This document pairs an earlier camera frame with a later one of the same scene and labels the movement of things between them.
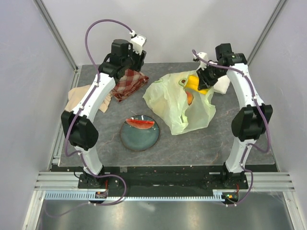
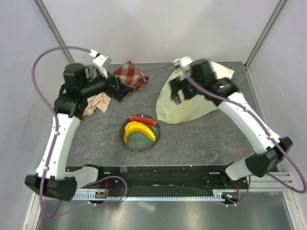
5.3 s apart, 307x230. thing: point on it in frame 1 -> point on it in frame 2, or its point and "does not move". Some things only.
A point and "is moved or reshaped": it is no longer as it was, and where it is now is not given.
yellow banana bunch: x=192 y=83 is moved or reshaped
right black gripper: x=205 y=82 -> x=176 y=85
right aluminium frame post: x=276 y=13 does not move
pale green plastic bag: x=169 y=97 is moved or reshaped
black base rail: x=154 y=178 does not move
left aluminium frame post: x=58 y=39 does not move
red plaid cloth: x=128 y=84 does not move
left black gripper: x=140 y=59 -> x=120 y=91
